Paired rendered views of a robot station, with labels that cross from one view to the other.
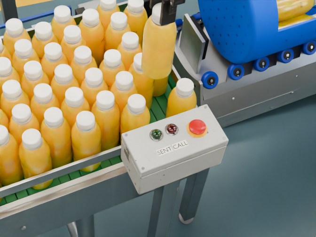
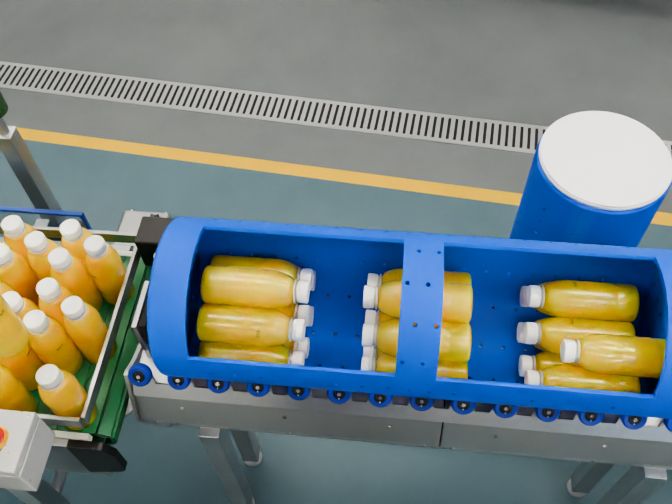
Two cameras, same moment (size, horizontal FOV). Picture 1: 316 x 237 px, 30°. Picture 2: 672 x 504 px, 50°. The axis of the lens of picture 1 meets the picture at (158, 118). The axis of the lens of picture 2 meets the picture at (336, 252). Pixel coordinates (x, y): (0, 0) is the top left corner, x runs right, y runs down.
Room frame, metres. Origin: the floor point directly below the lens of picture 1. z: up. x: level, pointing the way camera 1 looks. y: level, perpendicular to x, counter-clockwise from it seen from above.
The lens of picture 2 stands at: (0.70, -0.78, 2.19)
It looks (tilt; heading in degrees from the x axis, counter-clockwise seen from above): 55 degrees down; 39
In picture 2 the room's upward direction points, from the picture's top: 2 degrees counter-clockwise
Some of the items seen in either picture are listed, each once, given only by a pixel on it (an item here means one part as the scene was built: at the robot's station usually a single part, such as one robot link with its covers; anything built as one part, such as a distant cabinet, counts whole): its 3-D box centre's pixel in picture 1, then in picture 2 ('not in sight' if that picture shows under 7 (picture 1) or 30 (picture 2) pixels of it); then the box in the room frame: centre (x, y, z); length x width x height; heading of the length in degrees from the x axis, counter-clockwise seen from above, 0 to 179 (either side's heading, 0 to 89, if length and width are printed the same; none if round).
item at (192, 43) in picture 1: (194, 43); (152, 320); (1.00, -0.07, 0.99); 0.10 x 0.02 x 0.12; 31
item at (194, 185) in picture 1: (195, 180); (230, 470); (0.98, -0.16, 0.31); 0.06 x 0.06 x 0.63; 31
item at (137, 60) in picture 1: (142, 61); (35, 321); (0.86, 0.05, 1.07); 0.04 x 0.04 x 0.02
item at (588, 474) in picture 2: not in sight; (606, 453); (1.61, -0.93, 0.31); 0.06 x 0.06 x 0.63; 31
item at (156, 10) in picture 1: (162, 12); not in sight; (0.80, 0.02, 1.30); 0.04 x 0.04 x 0.02
